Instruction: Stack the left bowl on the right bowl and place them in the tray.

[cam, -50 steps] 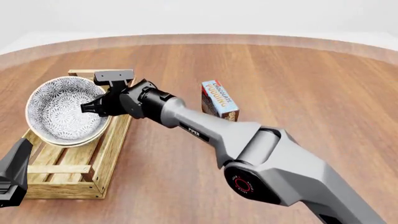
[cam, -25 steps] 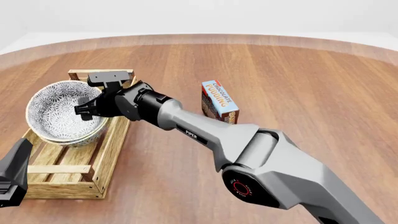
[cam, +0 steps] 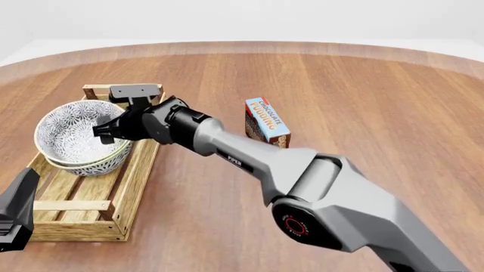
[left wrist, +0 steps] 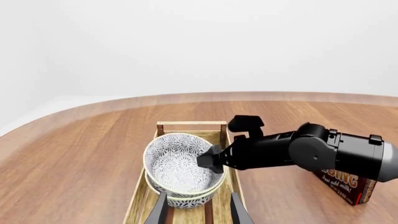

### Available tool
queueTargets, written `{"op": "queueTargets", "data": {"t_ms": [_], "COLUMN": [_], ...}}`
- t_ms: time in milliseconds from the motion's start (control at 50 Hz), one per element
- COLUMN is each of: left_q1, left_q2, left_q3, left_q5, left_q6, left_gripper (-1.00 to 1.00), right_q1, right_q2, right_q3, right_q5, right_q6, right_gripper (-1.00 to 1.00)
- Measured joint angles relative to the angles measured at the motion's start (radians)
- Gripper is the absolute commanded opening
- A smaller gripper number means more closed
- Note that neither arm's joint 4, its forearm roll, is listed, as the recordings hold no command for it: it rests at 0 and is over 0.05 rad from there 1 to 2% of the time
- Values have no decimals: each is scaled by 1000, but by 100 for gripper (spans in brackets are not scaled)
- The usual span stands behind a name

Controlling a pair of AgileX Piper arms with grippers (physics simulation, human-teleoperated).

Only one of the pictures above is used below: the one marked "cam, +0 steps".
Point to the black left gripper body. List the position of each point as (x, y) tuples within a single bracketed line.
[(11, 233)]

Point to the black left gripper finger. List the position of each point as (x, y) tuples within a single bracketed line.
[(23, 195)]

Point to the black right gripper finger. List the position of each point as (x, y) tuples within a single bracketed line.
[(106, 129), (107, 140)]

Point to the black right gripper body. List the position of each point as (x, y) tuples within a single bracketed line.
[(130, 124)]

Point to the chocolate pudding box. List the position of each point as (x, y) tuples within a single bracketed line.
[(269, 122)]

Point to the wooden slat tray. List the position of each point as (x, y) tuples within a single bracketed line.
[(87, 198)]

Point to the white blue floral patterned bowl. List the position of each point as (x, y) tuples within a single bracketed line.
[(68, 133), (96, 167)]

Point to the silver-grey right robot arm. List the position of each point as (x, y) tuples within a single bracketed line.
[(340, 198)]

